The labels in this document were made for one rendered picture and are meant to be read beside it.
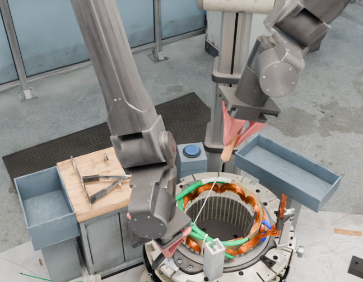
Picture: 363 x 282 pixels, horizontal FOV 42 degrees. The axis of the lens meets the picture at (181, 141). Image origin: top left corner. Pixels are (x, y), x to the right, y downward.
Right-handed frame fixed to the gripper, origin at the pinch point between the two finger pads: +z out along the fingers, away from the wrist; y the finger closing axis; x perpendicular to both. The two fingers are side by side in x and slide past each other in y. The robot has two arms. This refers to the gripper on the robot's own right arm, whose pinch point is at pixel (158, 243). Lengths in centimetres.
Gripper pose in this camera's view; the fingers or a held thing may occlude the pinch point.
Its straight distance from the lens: 90.4
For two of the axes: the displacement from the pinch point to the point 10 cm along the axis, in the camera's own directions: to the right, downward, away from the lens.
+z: -0.3, 7.5, 6.6
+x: 7.4, -4.3, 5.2
